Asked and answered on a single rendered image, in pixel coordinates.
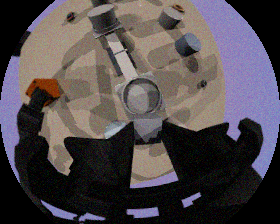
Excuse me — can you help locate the brown ring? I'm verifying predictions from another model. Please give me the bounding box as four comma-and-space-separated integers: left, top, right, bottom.
172, 3, 184, 13

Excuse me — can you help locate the beige cylinder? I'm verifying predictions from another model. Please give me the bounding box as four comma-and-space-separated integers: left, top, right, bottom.
165, 117, 186, 128

